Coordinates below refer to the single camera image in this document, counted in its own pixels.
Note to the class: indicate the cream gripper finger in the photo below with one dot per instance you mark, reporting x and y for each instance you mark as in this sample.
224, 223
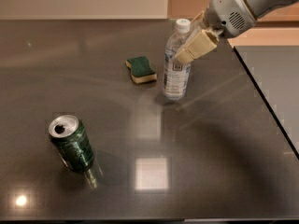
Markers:
198, 21
197, 46

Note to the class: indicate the grey robot gripper body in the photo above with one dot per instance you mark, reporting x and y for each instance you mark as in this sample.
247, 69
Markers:
226, 12

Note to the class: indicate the clear blue-label water bottle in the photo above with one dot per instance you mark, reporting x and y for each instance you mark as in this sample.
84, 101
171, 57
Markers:
176, 75

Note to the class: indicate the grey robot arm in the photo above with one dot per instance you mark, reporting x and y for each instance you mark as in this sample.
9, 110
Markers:
258, 7

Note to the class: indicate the green and yellow sponge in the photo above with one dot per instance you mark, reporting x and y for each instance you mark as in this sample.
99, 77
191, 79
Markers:
140, 70

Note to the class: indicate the grey side table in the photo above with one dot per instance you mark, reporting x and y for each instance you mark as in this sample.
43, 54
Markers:
275, 72

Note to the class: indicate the green soda can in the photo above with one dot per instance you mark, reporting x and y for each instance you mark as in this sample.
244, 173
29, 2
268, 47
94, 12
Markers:
68, 135

